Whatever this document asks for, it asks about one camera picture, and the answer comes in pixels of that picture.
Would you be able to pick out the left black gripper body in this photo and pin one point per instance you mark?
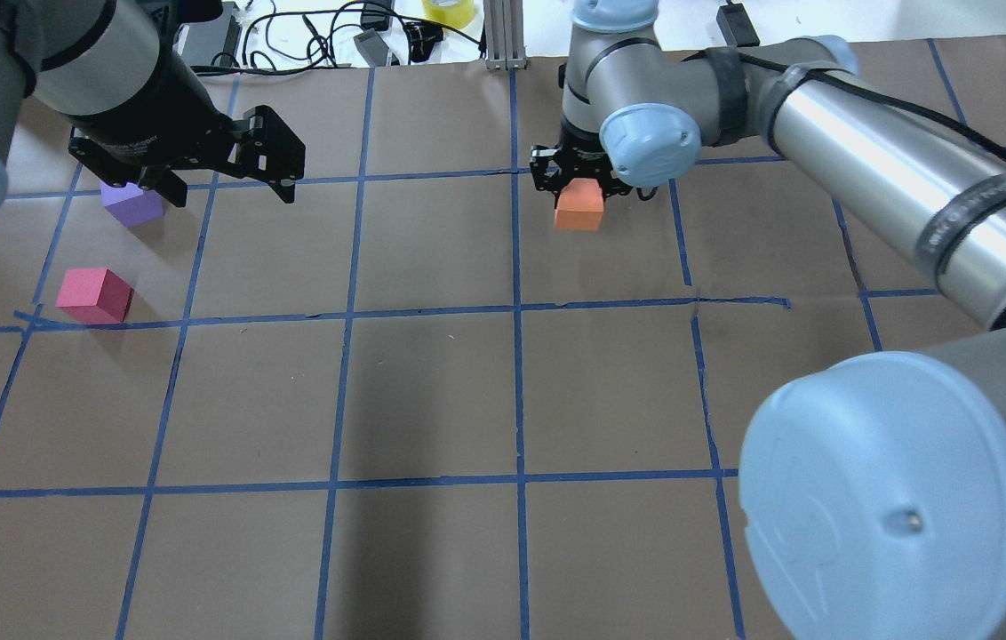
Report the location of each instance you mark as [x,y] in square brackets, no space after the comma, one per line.
[167,116]

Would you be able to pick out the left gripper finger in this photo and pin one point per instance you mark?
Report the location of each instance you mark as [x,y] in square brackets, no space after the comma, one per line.
[268,151]
[168,185]

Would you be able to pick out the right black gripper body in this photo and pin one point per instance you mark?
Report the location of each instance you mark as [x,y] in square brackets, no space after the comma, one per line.
[576,158]

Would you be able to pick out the orange foam cube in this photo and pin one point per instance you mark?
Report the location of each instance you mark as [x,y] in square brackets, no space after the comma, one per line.
[580,206]

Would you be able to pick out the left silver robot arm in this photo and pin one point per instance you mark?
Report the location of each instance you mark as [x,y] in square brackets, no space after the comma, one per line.
[84,57]

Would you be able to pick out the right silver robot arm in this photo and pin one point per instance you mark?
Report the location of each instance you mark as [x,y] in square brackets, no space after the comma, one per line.
[874,491]

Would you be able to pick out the purple foam cube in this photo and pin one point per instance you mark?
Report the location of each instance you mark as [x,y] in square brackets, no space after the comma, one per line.
[131,205]

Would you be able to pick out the red foam cube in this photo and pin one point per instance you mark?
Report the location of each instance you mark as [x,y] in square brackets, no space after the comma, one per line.
[94,296]

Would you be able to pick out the yellow tape roll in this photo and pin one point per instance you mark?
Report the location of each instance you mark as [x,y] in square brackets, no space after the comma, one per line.
[456,14]

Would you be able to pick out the black power brick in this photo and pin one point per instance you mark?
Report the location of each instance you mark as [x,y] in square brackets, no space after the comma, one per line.
[736,27]

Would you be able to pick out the aluminium frame post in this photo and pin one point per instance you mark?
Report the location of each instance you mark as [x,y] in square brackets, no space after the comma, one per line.
[504,47]

